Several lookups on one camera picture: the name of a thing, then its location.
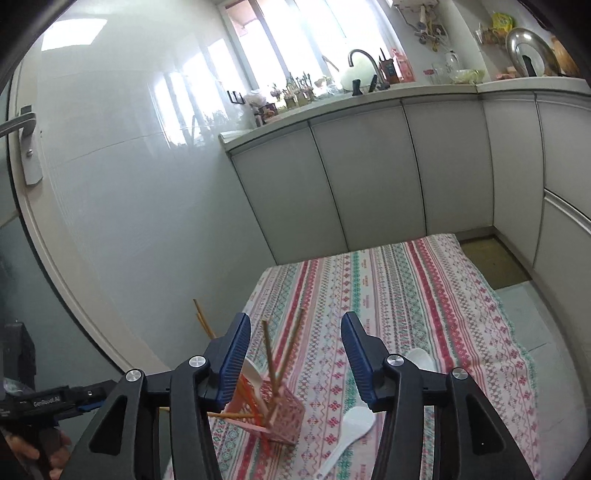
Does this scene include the kitchen window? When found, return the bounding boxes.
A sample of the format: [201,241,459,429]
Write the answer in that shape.
[225,0,399,95]

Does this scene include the bowl of greens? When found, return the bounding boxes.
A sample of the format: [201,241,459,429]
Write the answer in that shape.
[450,68,486,85]

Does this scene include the small white rice paddle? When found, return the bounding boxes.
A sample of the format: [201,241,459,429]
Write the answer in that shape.
[405,348,435,372]

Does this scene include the hanging kitchen tools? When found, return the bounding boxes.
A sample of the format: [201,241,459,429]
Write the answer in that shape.
[412,8,448,48]

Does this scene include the white plastic spoon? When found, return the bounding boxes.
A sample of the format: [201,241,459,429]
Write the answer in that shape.
[238,357,265,389]

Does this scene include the large white rice paddle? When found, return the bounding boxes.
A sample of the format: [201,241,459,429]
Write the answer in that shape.
[314,406,376,478]

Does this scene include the row of small ornaments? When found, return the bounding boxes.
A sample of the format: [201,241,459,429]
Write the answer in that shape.
[270,73,343,110]

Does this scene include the white round pot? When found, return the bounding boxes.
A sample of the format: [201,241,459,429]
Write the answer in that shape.
[341,65,378,92]

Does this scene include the red packet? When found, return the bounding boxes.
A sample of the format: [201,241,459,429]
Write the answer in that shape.
[392,48,414,84]

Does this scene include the brown floor mat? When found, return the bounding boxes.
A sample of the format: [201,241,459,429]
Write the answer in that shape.
[459,234,530,290]

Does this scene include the grey cabinet door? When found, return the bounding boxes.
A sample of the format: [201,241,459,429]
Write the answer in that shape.
[310,104,428,254]
[403,95,496,236]
[481,90,546,280]
[229,124,349,267]

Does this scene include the wooden cutting board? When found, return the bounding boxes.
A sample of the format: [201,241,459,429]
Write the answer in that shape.
[551,36,581,77]

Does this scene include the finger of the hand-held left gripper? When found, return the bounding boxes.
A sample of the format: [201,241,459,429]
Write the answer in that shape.
[69,381,117,414]

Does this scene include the stainless steel pot lid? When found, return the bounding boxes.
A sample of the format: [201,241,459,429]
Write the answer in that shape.
[505,28,562,77]

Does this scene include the dark bottle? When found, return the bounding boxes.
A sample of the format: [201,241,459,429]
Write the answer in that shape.
[379,47,396,85]

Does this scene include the patterned red green tablecloth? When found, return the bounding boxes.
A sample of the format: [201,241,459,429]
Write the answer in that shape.
[203,233,539,480]

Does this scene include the steel kitchen faucet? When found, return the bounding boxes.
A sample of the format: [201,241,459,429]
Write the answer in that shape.
[348,48,380,89]

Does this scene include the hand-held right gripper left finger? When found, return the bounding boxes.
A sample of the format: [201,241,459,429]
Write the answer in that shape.
[67,312,252,480]

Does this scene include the pink perforated plastic basket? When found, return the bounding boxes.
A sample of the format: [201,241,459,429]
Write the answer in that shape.
[208,383,305,446]

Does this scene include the white kitchen countertop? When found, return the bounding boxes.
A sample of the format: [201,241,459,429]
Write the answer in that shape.
[219,75,591,149]

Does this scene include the silver door handle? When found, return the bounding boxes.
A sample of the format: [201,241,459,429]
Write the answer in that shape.
[0,105,45,186]

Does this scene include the person's left hand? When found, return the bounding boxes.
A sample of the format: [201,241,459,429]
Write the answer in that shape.
[4,436,73,479]

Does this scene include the grey cabinet drawer front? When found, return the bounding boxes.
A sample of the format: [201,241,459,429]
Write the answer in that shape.
[534,83,591,208]
[533,191,591,337]

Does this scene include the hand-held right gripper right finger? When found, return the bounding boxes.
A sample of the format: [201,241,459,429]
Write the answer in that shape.
[341,311,539,480]

